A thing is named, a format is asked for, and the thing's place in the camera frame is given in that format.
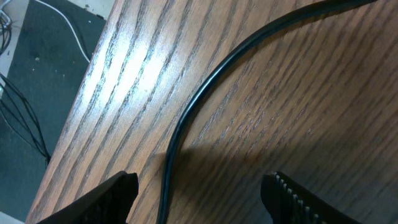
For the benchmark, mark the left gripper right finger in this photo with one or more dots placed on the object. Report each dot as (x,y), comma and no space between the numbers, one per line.
(288,202)

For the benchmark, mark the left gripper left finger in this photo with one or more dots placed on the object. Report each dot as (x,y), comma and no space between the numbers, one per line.
(110,202)

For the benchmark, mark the black floor mat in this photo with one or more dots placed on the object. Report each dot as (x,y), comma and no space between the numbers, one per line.
(48,68)

